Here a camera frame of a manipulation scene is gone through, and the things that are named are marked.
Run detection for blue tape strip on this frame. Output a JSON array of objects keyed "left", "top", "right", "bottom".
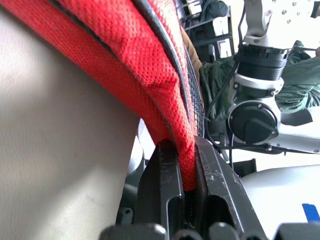
[{"left": 301, "top": 203, "right": 320, "bottom": 223}]

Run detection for silver robot body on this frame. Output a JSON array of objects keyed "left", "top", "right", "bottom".
[{"left": 238, "top": 164, "right": 320, "bottom": 240}]

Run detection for red table tennis paddle case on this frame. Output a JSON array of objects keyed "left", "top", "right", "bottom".
[{"left": 0, "top": 0, "right": 209, "bottom": 192}]

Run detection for brown jacket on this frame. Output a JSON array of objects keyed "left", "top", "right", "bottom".
[{"left": 181, "top": 29, "right": 204, "bottom": 78}]

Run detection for person in green jacket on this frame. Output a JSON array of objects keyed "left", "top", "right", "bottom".
[{"left": 199, "top": 39, "right": 320, "bottom": 121}]

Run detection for black storage rack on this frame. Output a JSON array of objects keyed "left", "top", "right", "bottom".
[{"left": 174, "top": 0, "right": 236, "bottom": 63}]

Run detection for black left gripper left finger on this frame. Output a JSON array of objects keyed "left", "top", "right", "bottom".
[{"left": 134, "top": 138, "right": 186, "bottom": 227}]

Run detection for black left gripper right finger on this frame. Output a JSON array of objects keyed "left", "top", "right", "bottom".
[{"left": 194, "top": 136, "right": 266, "bottom": 240}]

